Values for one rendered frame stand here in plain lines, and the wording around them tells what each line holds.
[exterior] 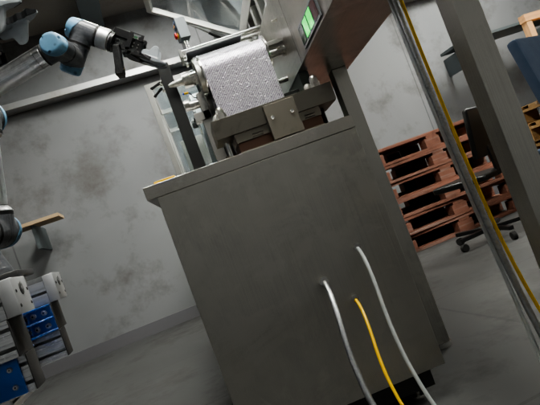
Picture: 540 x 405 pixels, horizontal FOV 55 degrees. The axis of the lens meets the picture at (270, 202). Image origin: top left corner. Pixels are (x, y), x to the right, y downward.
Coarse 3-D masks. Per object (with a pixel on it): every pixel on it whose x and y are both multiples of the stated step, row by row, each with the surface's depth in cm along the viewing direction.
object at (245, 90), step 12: (240, 72) 181; (252, 72) 181; (264, 72) 181; (216, 84) 179; (228, 84) 180; (240, 84) 180; (252, 84) 181; (264, 84) 181; (276, 84) 182; (216, 96) 179; (228, 96) 180; (240, 96) 180; (252, 96) 180; (264, 96) 181; (276, 96) 181; (228, 108) 179; (240, 108) 180
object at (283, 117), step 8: (272, 104) 159; (280, 104) 159; (288, 104) 159; (264, 112) 159; (272, 112) 159; (280, 112) 159; (288, 112) 159; (296, 112) 159; (272, 120) 158; (280, 120) 159; (288, 120) 159; (296, 120) 159; (272, 128) 158; (280, 128) 159; (288, 128) 159; (296, 128) 159; (304, 128) 159; (272, 136) 159; (280, 136) 158
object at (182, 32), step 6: (174, 18) 238; (180, 18) 239; (174, 24) 239; (180, 24) 238; (174, 30) 243; (180, 30) 238; (186, 30) 239; (174, 36) 241; (180, 36) 238; (186, 36) 239; (180, 42) 242
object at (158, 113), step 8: (160, 80) 280; (152, 96) 279; (152, 104) 279; (160, 112) 331; (160, 120) 279; (160, 128) 278; (168, 128) 379; (168, 136) 279; (168, 144) 278; (176, 152) 336; (176, 160) 278; (176, 168) 278
